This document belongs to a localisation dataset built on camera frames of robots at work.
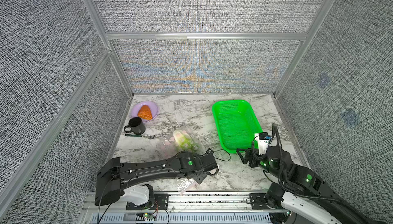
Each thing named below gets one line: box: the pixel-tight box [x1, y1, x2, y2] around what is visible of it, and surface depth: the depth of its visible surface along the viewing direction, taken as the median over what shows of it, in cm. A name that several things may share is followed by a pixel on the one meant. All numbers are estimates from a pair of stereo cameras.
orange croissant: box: [137, 104, 154, 121], surface depth 106 cm
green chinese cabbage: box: [172, 129, 199, 152], surface depth 87 cm
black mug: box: [123, 116, 146, 136], surface depth 97 cm
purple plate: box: [131, 100, 159, 123], surface depth 108 cm
